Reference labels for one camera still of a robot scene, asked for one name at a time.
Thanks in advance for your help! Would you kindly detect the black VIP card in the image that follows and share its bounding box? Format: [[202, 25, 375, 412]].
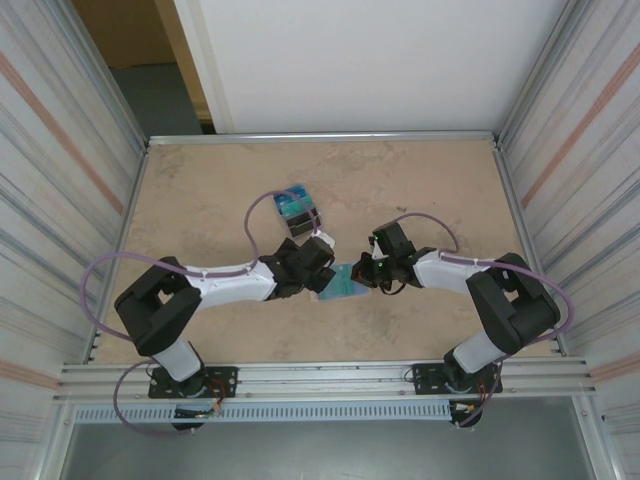
[[289, 213, 322, 238]]

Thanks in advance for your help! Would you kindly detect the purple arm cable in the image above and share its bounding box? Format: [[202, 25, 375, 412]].
[[392, 212, 575, 430], [82, 189, 326, 437]]

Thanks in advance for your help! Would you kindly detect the translucent corrugated side panel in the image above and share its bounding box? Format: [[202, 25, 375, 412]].
[[499, 0, 640, 451], [0, 0, 147, 446]]

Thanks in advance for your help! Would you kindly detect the wide aluminium mounting rail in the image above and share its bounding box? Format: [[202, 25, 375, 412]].
[[58, 355, 599, 403]]

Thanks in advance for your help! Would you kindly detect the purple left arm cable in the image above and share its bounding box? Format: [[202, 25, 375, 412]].
[[82, 189, 326, 437]]

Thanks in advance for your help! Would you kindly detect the clear acrylic card box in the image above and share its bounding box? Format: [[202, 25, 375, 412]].
[[273, 183, 323, 239]]

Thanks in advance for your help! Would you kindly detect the aluminium side rail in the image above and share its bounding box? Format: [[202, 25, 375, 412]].
[[89, 142, 152, 362], [491, 138, 571, 359]]

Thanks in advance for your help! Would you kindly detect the teal VIP card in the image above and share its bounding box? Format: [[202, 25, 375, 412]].
[[329, 264, 369, 297], [278, 194, 316, 217]]

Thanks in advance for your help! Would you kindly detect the brown wooden board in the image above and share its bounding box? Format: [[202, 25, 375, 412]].
[[71, 0, 217, 135]]

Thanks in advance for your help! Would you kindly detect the beige card holder wallet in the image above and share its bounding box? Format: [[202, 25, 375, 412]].
[[313, 262, 374, 304]]

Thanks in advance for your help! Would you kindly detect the aluminium table edge rail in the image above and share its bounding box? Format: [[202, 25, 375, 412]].
[[146, 131, 501, 148]]

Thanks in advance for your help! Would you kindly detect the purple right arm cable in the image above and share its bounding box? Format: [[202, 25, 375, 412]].
[[392, 212, 575, 430]]

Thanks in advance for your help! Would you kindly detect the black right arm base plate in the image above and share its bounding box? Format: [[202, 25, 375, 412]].
[[410, 362, 502, 397]]

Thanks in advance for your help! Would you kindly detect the small green circuit board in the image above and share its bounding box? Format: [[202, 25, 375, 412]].
[[172, 399, 225, 420]]

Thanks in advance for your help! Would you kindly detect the slotted grey cable duct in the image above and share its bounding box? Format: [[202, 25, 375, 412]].
[[73, 402, 452, 425]]

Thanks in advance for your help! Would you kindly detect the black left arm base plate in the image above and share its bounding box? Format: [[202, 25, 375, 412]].
[[148, 366, 240, 401]]

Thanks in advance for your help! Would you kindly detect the blue VIP card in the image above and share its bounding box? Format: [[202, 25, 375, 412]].
[[274, 184, 310, 202]]

